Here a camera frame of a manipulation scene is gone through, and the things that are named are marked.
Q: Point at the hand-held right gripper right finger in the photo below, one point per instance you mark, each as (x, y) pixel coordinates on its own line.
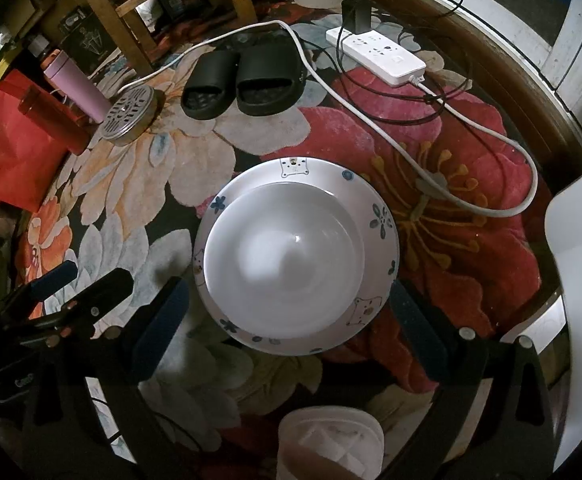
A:
(418, 330)

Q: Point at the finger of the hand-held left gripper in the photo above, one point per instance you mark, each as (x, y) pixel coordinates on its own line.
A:
(53, 277)
(98, 295)

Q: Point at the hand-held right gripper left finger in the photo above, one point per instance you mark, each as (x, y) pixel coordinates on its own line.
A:
(163, 325)

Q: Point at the white bowl red outside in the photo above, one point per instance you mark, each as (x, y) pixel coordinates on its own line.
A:
(281, 270)

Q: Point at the bear print white plate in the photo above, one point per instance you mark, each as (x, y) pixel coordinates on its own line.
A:
(321, 175)

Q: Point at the red paper bag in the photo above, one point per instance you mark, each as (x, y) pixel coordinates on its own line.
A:
(6, 160)

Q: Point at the red cup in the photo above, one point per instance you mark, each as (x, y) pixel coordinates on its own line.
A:
(53, 120)

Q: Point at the round perforated metal lid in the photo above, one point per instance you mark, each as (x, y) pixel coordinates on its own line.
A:
(128, 107)

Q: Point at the pink bottle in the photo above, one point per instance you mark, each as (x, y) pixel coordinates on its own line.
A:
(78, 87)

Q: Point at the black slipper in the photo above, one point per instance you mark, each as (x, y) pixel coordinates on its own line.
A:
(271, 80)
(211, 85)

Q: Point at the black printed box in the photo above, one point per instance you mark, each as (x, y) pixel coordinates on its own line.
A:
(83, 35)

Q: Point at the white power strip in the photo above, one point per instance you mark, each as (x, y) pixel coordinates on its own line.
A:
(386, 57)

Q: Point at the black plug adapter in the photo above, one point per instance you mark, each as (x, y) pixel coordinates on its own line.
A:
(357, 12)

